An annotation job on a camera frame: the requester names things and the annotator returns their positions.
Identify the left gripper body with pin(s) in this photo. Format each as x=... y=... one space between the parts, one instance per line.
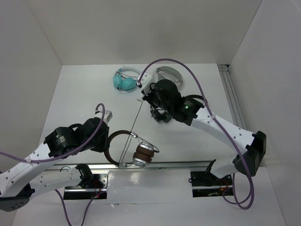
x=99 y=145

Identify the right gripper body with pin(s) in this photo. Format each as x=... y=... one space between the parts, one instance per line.
x=153 y=99

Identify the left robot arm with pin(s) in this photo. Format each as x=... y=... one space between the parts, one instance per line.
x=25 y=181

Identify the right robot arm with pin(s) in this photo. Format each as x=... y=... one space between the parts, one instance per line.
x=249 y=148

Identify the black headphones centre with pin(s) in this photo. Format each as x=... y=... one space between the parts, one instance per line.
x=160 y=115

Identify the black headphones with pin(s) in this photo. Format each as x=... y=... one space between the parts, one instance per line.
x=199 y=97
x=160 y=115

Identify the grey white headphones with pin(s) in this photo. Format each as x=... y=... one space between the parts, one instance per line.
x=169 y=73

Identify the black headphones right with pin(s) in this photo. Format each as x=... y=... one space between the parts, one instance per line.
x=199 y=97

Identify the teal white headphones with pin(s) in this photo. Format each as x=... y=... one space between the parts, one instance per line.
x=123 y=82

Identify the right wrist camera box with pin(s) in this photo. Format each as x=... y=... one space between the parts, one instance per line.
x=144 y=82

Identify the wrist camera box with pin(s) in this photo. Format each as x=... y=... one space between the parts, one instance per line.
x=107 y=115
x=144 y=82

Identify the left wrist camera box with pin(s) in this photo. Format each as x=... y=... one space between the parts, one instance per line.
x=107 y=115

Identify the aluminium rail front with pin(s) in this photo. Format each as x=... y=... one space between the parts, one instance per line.
x=199 y=165

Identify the aluminium rail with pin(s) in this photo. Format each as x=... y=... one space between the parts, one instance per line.
x=199 y=165
x=232 y=98

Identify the aluminium rail right side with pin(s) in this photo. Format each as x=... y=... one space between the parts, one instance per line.
x=232 y=98

